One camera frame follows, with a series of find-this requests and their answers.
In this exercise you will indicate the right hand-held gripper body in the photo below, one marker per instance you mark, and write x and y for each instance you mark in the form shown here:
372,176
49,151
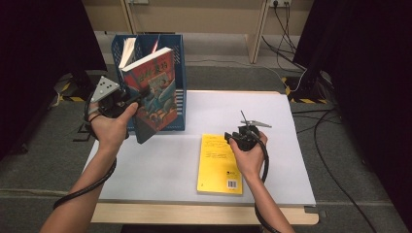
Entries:
247,139

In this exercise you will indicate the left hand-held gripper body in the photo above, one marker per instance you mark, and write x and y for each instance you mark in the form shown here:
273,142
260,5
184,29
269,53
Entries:
107,95

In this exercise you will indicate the dark teal illustrated book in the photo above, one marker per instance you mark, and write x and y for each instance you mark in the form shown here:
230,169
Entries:
155,93

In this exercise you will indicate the yellow book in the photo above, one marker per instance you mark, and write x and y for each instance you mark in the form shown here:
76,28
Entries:
218,165

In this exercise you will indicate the white book with picture grid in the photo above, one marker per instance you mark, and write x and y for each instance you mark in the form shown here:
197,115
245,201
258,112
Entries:
128,53

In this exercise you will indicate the blue plastic file rack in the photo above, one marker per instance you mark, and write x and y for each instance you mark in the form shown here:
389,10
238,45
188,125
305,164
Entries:
179,64

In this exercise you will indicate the red illustrated book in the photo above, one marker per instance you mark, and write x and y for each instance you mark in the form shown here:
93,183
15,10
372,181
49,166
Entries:
155,47

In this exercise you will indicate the person's right hand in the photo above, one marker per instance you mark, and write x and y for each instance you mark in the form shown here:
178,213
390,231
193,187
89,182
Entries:
249,165

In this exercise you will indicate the person's left hand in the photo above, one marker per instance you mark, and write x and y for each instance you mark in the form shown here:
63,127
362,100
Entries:
111,132

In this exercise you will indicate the white table board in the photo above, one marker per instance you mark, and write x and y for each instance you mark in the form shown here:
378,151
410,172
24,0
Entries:
275,155

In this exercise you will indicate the stand base with hazard tape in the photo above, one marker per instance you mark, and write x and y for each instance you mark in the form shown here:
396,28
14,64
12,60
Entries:
304,92
74,89

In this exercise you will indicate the black curtain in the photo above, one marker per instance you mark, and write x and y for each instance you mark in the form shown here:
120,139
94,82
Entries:
372,81
39,64

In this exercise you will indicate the beige wooden furniture leg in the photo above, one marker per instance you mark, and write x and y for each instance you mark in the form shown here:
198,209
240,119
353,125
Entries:
128,17
257,32

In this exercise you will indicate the wooden table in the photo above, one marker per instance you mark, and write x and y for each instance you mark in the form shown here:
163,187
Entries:
145,215

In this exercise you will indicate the white wall socket with plugs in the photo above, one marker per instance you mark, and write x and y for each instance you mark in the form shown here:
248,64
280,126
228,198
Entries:
280,2

